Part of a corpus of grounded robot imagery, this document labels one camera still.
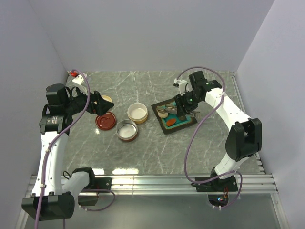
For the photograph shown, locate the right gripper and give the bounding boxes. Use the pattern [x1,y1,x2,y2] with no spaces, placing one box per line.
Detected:
[173,90,202,118]

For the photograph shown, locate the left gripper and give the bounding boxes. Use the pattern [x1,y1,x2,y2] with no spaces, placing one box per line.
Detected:
[64,84,113,116]

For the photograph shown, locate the metal tongs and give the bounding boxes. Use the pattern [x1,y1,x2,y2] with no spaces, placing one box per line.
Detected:
[156,103,201,118]

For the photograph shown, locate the red round lid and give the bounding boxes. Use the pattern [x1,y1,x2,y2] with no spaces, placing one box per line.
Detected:
[95,112,117,131]

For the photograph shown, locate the orange food piece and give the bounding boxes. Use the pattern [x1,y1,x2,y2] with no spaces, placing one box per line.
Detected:
[166,118,177,126]

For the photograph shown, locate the beige round bun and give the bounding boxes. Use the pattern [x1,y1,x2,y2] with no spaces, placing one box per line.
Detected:
[157,112,168,119]

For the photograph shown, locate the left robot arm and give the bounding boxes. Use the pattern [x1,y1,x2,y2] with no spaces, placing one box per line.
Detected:
[21,83,114,221]

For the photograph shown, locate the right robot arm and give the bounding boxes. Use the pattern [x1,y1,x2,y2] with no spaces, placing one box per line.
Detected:
[174,67,262,191]

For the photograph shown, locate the cream round lid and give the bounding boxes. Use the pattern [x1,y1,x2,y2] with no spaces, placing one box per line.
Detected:
[93,94,112,104]

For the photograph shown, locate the black teal square tray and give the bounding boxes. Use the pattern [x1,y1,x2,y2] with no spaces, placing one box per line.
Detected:
[151,98,197,135]

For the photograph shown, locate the red steel bowl container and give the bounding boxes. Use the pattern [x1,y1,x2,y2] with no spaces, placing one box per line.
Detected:
[116,119,138,142]

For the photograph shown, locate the cream white bowl container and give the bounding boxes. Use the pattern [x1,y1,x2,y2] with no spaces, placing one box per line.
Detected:
[127,103,148,124]

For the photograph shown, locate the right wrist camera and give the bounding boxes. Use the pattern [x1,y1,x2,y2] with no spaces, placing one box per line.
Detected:
[173,79,187,95]

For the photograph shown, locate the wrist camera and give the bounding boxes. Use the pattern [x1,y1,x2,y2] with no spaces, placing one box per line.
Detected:
[72,74,87,94]
[173,79,187,95]

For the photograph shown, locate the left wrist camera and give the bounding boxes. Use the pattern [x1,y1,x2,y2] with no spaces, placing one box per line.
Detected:
[72,74,87,94]

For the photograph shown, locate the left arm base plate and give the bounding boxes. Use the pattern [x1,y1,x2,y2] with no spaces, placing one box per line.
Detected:
[82,177,112,192]

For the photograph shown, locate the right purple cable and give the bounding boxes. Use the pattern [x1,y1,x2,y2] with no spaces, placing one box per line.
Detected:
[176,66,244,210]

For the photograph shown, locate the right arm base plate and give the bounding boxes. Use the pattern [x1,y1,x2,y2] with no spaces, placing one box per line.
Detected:
[191,176,238,192]

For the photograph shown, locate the aluminium mounting rail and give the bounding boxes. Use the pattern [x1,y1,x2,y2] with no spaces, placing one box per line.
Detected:
[26,174,279,196]

